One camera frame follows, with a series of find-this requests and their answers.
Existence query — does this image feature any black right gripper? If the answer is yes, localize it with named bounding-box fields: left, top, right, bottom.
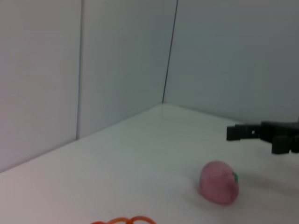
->
left=226, top=120, right=299, bottom=155

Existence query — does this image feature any orange plastic wire basket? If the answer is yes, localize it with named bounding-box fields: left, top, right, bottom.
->
left=90, top=216, right=156, bottom=224

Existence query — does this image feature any pink toy peach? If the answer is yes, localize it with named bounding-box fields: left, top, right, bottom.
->
left=199, top=160, right=240, bottom=206

